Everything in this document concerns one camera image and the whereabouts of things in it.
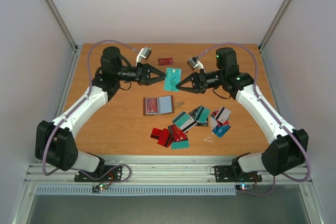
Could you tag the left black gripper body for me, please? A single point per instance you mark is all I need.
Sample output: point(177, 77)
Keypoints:
point(140, 74)

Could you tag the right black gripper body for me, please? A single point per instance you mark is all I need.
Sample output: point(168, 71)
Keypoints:
point(200, 82)

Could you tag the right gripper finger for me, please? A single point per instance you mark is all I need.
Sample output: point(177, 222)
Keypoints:
point(189, 82)
point(189, 89)

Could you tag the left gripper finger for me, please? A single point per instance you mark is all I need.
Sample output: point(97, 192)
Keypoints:
point(153, 70)
point(152, 80)

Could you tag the red VIP card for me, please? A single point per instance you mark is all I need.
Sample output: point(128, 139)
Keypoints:
point(151, 105)

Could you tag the brown leather card holder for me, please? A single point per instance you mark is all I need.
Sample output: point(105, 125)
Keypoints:
point(166, 105)

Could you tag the teal card with stripe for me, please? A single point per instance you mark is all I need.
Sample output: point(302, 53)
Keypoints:
point(202, 114)

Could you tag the teal card bottom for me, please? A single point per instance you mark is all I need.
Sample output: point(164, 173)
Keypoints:
point(181, 119)

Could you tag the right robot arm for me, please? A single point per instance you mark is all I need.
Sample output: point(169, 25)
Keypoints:
point(287, 150)

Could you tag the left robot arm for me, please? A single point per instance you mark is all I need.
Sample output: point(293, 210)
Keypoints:
point(55, 140)

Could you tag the lone red card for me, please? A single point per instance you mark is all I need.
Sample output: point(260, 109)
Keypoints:
point(165, 61)

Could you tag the black card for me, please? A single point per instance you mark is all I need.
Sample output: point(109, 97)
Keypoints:
point(194, 112)

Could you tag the white card centre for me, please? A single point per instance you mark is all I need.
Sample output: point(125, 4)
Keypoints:
point(188, 125)

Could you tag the white card with stripe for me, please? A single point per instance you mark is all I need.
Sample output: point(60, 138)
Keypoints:
point(222, 114)

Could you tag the small red card top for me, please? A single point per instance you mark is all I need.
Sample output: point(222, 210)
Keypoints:
point(177, 133)

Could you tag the blue card right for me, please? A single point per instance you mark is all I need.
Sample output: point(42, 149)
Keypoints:
point(220, 131)

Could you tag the dark red striped card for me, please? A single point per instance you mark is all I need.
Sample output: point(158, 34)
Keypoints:
point(156, 133)

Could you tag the red card left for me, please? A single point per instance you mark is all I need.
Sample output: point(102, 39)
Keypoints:
point(166, 138)

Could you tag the right circuit board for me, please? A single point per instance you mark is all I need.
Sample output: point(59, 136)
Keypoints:
point(244, 187)

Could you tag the circuit board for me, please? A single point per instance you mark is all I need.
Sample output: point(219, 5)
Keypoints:
point(100, 187)
point(244, 187)

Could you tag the left circuit board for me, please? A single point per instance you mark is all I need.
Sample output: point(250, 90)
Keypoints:
point(100, 187)

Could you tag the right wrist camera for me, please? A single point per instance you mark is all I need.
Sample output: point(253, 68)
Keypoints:
point(195, 64)

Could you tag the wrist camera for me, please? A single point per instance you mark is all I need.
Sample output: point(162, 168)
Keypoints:
point(195, 64)
point(144, 54)

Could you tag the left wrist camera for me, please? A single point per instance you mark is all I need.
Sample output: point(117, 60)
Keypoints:
point(144, 54)

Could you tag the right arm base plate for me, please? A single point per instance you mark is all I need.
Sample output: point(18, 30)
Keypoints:
point(224, 174)

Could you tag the aluminium frame rails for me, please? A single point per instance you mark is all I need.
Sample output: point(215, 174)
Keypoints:
point(146, 169)

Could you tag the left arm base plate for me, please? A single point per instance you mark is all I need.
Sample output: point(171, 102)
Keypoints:
point(115, 172)

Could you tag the left frame post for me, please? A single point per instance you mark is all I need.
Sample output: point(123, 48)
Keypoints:
point(54, 10)

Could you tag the frame post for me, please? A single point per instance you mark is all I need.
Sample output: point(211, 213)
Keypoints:
point(275, 22)
point(54, 10)

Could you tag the grey slotted cable duct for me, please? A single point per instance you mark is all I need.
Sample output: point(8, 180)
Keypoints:
point(138, 190)

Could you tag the right frame post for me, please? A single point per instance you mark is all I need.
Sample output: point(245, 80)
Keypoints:
point(275, 22)

